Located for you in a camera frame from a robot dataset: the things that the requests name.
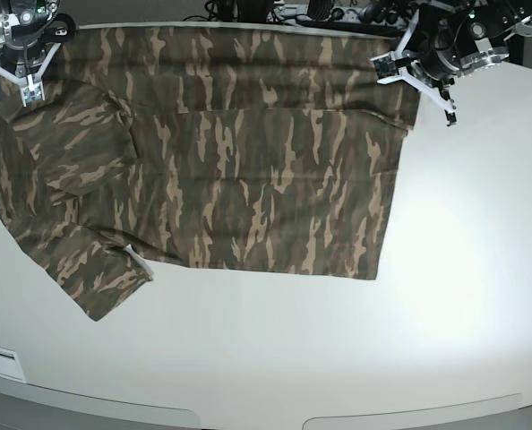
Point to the white label on table edge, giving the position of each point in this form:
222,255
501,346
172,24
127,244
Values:
10,366

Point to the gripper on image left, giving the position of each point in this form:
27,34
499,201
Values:
25,67

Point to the camouflage T-shirt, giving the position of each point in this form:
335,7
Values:
219,148

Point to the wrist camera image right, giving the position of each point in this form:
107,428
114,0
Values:
385,68

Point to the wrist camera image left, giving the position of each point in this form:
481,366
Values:
31,92

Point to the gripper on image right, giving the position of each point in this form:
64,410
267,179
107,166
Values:
420,66

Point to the white power strip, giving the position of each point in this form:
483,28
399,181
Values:
347,14

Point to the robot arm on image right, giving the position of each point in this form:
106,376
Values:
443,42

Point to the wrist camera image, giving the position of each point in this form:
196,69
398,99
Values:
385,68
31,92

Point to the black cable clutter background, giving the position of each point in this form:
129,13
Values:
371,17

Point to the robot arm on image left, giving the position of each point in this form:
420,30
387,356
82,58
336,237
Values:
31,32

